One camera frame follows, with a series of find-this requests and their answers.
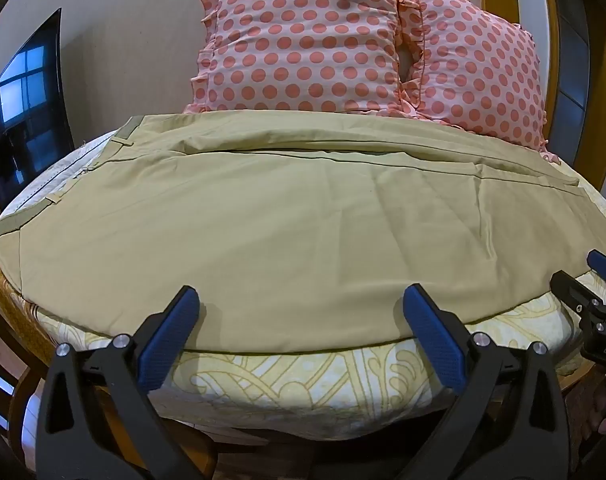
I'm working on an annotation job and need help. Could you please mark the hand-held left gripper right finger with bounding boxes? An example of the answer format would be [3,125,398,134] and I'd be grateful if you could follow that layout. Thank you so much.
[402,283,570,480]

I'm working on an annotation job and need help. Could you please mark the black television screen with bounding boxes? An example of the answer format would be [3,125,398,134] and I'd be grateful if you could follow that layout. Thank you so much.
[0,8,75,216]

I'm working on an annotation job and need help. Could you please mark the small pink polka dot pillow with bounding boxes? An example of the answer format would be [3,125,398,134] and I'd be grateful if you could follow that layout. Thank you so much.
[400,0,561,163]

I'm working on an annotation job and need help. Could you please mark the yellow patterned bed sheet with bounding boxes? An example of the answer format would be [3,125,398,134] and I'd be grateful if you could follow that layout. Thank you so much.
[0,132,606,433]

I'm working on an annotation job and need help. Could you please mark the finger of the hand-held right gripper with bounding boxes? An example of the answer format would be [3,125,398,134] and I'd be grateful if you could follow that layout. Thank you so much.
[550,270,606,314]
[586,249,606,285]

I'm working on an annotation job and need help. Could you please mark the wooden bed frame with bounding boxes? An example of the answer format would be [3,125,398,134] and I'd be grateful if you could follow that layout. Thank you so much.
[0,255,219,480]

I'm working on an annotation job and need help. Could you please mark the khaki pants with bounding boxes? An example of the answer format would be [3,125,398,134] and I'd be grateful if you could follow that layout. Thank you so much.
[0,111,582,352]

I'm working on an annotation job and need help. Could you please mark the large pink polka dot pillow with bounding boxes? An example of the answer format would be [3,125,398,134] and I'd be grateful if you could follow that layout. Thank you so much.
[183,0,426,117]

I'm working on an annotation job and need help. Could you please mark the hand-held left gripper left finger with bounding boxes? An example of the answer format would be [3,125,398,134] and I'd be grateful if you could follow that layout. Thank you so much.
[36,285,205,480]

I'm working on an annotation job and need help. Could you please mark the person's bare foot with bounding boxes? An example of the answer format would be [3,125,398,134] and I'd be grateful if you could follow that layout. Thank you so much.
[568,375,606,453]

